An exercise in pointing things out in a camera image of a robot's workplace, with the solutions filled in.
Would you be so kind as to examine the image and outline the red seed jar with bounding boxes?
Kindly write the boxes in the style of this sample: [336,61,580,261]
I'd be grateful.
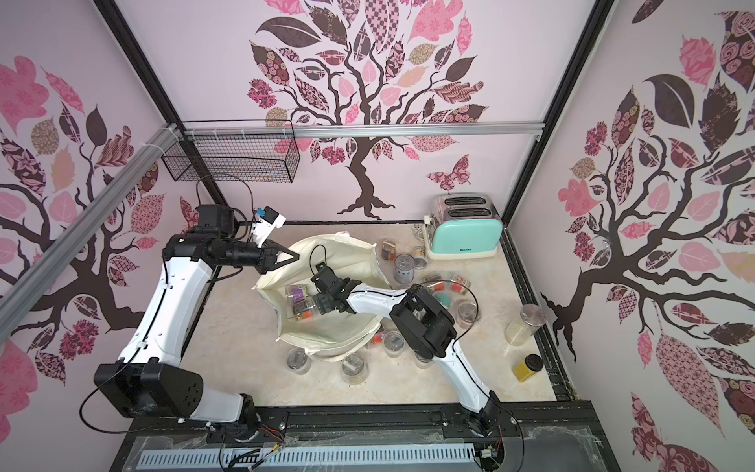
[422,275,446,293]
[448,277,469,295]

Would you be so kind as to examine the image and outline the clear seed jar grey lid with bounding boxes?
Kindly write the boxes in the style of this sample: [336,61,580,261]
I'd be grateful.
[286,347,312,376]

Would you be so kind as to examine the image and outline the aluminium rail back wall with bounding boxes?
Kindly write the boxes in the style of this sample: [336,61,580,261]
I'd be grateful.
[183,120,545,139]

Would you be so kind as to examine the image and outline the clear seed jar dark lid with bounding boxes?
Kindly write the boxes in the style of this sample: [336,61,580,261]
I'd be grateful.
[383,330,407,358]

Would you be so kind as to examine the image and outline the white slotted cable duct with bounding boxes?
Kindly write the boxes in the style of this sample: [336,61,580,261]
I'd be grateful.
[125,444,479,471]

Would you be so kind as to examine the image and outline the clear seed jar striped lid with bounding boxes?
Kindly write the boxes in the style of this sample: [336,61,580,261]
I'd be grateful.
[340,354,369,385]

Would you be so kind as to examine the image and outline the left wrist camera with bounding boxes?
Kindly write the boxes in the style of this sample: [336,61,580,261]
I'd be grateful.
[252,206,286,246]

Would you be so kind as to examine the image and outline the yellow label seed jar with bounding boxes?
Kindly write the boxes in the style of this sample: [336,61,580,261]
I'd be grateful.
[511,353,545,383]

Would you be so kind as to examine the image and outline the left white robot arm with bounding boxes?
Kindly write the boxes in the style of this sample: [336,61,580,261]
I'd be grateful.
[94,205,299,435]

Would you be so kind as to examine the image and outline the purple label small jar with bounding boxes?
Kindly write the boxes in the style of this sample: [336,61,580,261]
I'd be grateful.
[285,284,310,304]

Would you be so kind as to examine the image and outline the black base frame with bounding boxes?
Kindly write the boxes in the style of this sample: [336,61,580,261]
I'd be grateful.
[110,401,619,471]

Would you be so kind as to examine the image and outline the mint green toaster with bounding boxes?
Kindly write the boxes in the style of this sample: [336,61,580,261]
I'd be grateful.
[422,193,503,260]

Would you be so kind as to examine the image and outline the clear jar sandy contents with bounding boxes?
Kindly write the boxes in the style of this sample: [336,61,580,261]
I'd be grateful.
[505,304,546,346]

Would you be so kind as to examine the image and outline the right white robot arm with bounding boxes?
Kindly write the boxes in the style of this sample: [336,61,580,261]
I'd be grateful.
[312,263,523,438]

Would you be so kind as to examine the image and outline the aluminium rail left wall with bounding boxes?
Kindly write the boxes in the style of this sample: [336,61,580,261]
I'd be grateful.
[1,123,180,339]

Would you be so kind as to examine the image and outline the cream canvas tote bag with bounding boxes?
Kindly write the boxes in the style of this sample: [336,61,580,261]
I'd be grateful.
[254,232,390,362]

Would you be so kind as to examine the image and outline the black wire basket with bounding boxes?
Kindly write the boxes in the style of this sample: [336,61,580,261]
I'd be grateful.
[162,118,301,183]

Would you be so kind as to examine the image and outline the teal label seed jar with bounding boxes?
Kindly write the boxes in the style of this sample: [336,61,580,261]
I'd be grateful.
[434,292,452,310]

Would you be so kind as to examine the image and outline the aluminium rail wall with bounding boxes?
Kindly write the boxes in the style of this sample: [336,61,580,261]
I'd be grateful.
[183,120,545,139]
[1,123,180,339]

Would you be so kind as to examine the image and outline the silver tin can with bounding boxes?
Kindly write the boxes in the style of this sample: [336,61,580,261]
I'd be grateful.
[394,254,416,285]

